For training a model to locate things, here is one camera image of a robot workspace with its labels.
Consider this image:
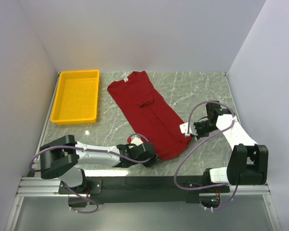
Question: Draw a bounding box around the red t shirt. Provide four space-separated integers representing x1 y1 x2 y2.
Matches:
107 71 191 161

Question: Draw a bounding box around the yellow plastic tray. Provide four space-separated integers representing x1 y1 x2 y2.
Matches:
50 70 100 125

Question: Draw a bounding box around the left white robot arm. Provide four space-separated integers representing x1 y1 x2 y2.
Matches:
39 135 158 189

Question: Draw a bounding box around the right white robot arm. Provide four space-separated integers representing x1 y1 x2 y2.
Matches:
191 101 269 185

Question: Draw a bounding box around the black base beam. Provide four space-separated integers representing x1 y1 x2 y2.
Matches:
57 175 232 208

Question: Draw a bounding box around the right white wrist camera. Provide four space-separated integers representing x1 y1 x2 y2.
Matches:
179 122 197 137

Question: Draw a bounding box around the aluminium frame rail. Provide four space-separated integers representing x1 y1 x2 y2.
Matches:
17 73 270 204

